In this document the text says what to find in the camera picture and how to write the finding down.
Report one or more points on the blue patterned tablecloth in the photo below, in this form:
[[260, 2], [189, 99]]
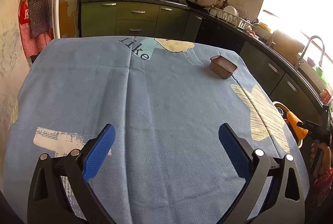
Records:
[[167, 164]]

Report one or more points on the yellow-rimmed trash bin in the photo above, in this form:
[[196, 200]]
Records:
[[282, 109]]

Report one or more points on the brown plastic tray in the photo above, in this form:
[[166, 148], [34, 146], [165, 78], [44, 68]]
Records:
[[222, 66]]

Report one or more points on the white dish rack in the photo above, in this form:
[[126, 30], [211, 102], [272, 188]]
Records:
[[229, 18]]

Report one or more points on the chrome kitchen faucet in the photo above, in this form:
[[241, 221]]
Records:
[[309, 50]]

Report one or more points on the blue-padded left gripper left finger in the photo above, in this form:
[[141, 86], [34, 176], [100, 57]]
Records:
[[48, 202]]

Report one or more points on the green kitchen cabinets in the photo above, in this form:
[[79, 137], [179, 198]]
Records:
[[171, 20]]

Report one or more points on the orange foam net sleeve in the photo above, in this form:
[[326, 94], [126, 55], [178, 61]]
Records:
[[300, 132]]

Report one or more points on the person's right hand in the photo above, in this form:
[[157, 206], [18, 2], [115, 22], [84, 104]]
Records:
[[325, 164]]

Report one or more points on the wooden cutting board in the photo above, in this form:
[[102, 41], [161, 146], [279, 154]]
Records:
[[286, 46]]

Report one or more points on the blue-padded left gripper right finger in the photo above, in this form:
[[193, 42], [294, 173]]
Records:
[[272, 192]]

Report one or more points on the hanging checkered aprons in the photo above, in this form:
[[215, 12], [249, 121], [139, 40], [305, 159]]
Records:
[[35, 23]]

